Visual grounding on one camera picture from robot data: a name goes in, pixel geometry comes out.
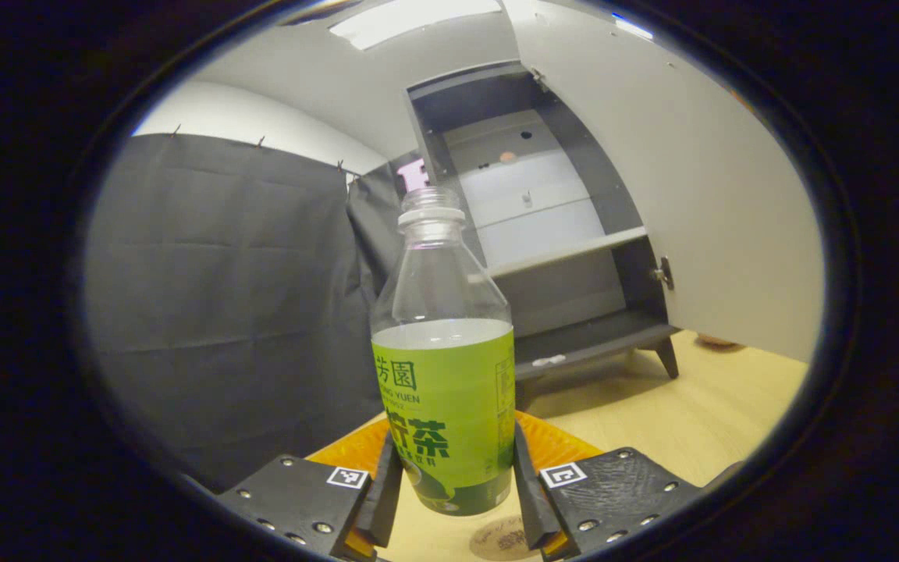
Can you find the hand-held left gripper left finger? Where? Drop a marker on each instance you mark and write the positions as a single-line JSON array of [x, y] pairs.
[[387, 499]]

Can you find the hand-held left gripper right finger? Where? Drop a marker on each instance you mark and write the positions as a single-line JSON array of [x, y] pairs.
[[529, 499]]

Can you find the large ceiling light panel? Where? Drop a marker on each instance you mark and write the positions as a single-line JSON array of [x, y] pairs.
[[410, 19]]

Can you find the black backdrop cloth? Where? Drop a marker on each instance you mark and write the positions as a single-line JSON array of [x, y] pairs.
[[375, 226], [223, 312]]

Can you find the dark grey cabinet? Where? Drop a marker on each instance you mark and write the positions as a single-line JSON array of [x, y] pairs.
[[449, 94]]

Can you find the green label tea bottle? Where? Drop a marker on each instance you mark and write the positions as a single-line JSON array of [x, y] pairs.
[[442, 390]]

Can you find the pink plush toy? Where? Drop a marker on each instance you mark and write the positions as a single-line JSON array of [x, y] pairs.
[[717, 341]]

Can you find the white cabinet door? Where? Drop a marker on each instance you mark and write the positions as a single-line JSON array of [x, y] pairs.
[[691, 195]]

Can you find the round wooden coaster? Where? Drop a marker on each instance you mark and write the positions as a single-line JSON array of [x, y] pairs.
[[500, 540]]

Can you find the metal door hinge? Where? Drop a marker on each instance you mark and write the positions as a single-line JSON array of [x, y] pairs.
[[662, 273], [538, 76]]

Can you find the grey cabinet shelf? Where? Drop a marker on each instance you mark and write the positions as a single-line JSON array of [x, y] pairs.
[[566, 251]]

